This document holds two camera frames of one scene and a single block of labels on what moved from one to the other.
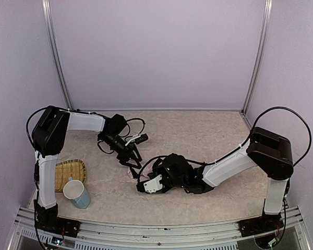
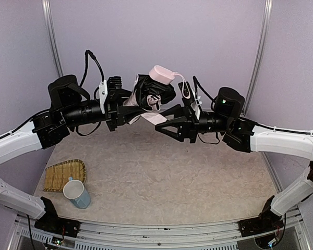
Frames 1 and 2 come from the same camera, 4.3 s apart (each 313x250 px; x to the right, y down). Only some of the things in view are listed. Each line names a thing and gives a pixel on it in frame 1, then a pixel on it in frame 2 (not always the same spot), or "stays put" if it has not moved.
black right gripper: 141,186 to 189,124
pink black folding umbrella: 146,169 to 155,89
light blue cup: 74,190 stays put
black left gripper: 128,153 to 112,109
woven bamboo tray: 74,168 stays put
